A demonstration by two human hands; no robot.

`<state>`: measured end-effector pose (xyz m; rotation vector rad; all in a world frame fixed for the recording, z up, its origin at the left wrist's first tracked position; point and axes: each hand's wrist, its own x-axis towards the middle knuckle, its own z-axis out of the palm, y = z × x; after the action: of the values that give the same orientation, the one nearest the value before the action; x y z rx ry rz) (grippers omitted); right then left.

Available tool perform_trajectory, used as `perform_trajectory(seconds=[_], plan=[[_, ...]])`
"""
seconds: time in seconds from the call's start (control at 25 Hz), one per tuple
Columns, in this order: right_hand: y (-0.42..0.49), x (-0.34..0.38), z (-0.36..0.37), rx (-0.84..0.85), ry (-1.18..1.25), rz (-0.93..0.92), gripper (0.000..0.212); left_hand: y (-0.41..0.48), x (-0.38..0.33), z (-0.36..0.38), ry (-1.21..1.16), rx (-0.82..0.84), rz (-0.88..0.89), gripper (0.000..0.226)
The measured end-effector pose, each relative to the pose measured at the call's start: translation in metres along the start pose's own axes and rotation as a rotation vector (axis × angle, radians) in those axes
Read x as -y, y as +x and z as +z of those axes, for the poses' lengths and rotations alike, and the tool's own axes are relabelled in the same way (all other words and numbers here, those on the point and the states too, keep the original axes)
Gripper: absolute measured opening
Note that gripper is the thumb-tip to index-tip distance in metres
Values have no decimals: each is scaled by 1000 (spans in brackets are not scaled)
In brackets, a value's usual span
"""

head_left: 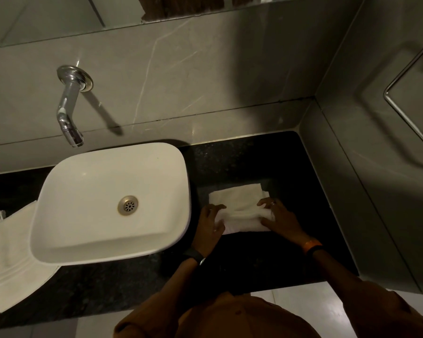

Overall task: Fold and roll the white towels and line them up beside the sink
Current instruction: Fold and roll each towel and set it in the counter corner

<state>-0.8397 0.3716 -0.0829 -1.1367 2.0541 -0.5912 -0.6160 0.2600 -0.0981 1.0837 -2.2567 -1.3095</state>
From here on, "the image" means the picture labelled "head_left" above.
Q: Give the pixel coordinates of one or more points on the person's left hand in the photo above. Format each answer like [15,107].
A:
[207,235]

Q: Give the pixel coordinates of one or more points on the person's right hand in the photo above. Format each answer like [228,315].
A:
[285,223]

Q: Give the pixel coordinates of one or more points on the person's left fingers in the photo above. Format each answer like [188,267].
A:
[213,211]

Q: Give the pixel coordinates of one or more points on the person's right fingers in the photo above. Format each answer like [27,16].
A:
[269,204]

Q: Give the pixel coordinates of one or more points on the small white towel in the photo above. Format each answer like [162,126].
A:
[238,202]

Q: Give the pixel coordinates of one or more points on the person's right forearm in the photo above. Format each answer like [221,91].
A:
[335,271]

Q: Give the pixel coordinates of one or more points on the person's left forearm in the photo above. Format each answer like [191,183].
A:
[178,281]

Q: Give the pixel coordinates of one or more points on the black wrist watch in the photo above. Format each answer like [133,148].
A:
[194,256]

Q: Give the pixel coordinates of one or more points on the orange wristband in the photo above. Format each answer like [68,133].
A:
[312,245]

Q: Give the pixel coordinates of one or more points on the metal sink drain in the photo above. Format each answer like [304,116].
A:
[128,205]

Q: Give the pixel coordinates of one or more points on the white ceramic sink basin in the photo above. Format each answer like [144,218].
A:
[91,207]

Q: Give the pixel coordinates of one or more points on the large white towel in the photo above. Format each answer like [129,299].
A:
[10,256]

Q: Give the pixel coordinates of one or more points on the chrome towel rail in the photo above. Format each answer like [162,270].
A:
[405,112]

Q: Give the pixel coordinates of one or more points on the chrome wall faucet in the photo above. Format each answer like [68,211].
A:
[69,102]

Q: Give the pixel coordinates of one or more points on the wall mirror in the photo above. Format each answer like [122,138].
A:
[74,17]

